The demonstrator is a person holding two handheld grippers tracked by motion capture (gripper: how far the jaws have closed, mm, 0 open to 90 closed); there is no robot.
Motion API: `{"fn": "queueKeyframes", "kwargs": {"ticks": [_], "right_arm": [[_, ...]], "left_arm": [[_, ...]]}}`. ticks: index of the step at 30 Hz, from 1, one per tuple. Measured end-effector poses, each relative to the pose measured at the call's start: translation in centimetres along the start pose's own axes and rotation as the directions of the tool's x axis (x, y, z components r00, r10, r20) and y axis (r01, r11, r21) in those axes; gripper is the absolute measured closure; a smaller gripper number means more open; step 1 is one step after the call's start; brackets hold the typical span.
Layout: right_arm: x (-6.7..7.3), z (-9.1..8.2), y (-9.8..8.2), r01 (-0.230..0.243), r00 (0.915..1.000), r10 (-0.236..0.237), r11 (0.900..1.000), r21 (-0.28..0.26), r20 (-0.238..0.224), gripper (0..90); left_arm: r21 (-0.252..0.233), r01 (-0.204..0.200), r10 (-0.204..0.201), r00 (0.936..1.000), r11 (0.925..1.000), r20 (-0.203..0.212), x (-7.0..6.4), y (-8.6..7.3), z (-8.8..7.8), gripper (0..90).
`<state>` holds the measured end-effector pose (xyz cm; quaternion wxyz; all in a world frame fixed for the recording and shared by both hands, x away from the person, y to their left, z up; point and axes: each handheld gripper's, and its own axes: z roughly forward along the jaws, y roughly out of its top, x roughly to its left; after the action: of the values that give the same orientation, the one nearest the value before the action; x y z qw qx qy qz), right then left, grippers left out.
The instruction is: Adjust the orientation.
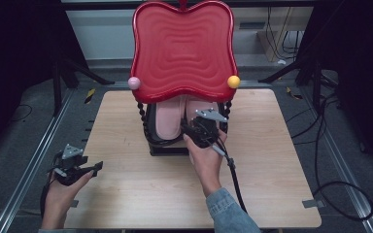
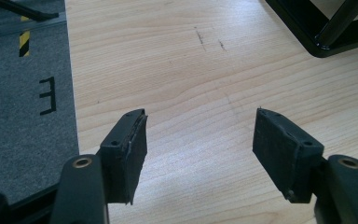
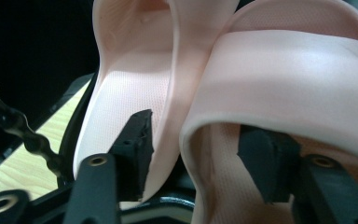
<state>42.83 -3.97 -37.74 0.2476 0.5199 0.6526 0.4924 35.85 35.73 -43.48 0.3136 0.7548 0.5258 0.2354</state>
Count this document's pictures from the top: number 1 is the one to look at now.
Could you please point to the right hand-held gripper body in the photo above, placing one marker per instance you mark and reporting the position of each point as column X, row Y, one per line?
column 204, row 132

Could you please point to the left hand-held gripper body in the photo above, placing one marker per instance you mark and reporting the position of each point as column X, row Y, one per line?
column 68, row 168

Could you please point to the red and black two-tier rack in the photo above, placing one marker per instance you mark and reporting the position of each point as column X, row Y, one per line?
column 183, row 48

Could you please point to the person's right hand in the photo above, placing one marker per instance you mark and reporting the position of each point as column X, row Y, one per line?
column 207, row 165

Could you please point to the person's left hand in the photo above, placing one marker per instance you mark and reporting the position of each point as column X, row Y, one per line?
column 58, row 200

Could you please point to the grey tape piece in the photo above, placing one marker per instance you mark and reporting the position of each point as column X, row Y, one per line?
column 312, row 203
column 75, row 203

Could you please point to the yellow ball knob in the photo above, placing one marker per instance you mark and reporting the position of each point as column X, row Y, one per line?
column 233, row 82

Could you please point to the pink ball knob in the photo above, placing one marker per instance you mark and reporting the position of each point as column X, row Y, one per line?
column 134, row 83

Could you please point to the yellow and black tape strip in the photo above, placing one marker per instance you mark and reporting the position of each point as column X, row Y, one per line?
column 294, row 93
column 89, row 95

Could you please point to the black metal stand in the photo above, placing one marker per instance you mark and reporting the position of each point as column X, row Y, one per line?
column 317, row 84
column 56, row 87

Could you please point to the small white object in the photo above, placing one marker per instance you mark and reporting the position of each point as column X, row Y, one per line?
column 281, row 61

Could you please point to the light wooden cabinet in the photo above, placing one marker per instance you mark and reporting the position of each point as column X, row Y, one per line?
column 272, row 45

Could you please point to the grey vent grille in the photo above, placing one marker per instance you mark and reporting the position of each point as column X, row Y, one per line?
column 252, row 26

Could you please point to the black curtain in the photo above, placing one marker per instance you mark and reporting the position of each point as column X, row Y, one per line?
column 362, row 64
column 13, row 64

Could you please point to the aluminium floor rail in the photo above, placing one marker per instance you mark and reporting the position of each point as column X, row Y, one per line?
column 343, row 174
column 32, row 161

